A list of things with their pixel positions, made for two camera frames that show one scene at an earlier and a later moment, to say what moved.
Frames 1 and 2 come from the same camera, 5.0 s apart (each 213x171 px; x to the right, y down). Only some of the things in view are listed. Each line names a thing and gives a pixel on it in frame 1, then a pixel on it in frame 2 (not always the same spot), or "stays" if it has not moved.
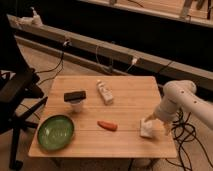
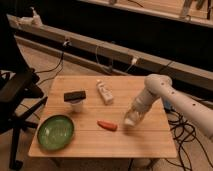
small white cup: (76, 105) stays
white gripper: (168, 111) → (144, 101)
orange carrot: (108, 125) stays
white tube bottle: (105, 92) stays
